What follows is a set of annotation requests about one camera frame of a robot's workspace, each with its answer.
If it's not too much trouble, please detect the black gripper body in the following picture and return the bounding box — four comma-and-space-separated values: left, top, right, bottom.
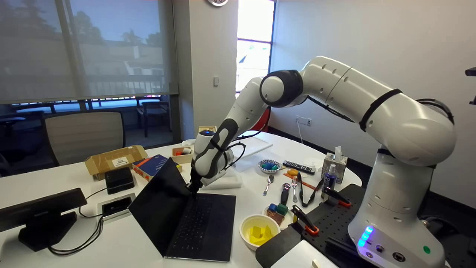
189, 147, 223, 188

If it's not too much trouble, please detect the black laptop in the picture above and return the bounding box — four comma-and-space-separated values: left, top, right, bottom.
128, 156, 238, 263

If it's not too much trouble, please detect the small red white box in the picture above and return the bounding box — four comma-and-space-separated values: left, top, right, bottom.
171, 141, 197, 165

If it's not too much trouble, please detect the yellow rimmed cup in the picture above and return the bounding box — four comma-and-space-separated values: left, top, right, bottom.
197, 125, 219, 141

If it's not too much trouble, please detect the blue book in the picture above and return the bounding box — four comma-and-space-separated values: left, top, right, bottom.
131, 153, 171, 182

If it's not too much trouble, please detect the white paper sheet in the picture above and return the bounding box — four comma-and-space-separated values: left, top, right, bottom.
237, 135, 275, 161

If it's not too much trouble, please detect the blue patterned paper plate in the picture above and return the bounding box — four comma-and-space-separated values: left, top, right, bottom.
258, 158, 283, 176

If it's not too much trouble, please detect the small black box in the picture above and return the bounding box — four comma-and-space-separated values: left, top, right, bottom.
104, 167, 137, 195

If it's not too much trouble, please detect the dark wooden chair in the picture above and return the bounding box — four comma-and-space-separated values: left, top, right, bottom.
134, 95, 173, 138

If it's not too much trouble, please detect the yellow bowl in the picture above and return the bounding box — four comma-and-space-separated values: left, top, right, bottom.
238, 213, 283, 253

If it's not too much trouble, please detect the brown cardboard box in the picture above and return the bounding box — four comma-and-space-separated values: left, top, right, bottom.
84, 143, 149, 182

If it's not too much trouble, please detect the black remote control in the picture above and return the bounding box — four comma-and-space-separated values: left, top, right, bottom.
281, 159, 317, 176

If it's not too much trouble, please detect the black flat pad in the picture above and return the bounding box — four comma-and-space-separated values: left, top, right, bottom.
255, 225, 304, 268

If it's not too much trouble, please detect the black orange clamp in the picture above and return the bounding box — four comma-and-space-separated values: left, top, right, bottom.
325, 185, 354, 210
289, 204, 322, 238

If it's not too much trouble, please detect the white bottle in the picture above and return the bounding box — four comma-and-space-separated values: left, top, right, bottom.
320, 144, 350, 185

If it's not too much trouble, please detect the black mounting board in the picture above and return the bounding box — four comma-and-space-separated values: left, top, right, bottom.
290, 182, 371, 268

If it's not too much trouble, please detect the orange ribbon strap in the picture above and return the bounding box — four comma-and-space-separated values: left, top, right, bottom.
283, 168, 319, 191

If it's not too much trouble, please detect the black strap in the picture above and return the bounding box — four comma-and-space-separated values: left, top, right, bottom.
296, 171, 325, 208

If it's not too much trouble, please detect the black cable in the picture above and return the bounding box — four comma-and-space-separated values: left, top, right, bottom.
46, 186, 110, 258

